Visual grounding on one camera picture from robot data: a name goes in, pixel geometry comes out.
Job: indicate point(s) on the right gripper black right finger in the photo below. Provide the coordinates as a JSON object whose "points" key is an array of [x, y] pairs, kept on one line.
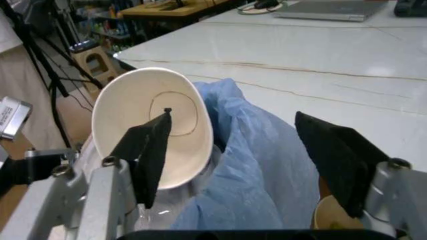
{"points": [[337, 160]]}

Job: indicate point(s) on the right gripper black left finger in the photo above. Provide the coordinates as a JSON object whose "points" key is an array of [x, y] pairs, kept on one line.
{"points": [[150, 155]]}

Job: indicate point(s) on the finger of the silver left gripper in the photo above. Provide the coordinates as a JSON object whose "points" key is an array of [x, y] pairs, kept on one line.
{"points": [[50, 155]]}

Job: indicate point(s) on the white paper cup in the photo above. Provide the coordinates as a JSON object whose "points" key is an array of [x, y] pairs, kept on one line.
{"points": [[150, 120]]}

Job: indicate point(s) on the blue plastic bin liner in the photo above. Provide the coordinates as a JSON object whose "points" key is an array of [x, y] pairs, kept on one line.
{"points": [[253, 160]]}

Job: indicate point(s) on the brown paper cup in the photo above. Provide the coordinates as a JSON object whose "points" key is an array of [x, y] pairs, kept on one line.
{"points": [[328, 215]]}

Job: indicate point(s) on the black tripod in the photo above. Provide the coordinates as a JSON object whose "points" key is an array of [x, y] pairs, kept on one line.
{"points": [[43, 57]]}

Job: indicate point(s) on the wooden stool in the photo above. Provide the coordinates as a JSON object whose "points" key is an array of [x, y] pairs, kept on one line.
{"points": [[95, 65]]}

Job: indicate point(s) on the shelf with coloured bottles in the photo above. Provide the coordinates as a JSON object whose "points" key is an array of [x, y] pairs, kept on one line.
{"points": [[100, 22]]}

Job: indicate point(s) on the wooden workbench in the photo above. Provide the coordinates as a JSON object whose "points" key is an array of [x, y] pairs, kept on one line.
{"points": [[170, 7]]}

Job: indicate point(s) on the grey laptop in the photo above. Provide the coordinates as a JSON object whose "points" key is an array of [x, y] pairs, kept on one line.
{"points": [[328, 10]]}

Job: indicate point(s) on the black device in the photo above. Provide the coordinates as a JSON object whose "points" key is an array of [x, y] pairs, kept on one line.
{"points": [[411, 7]]}

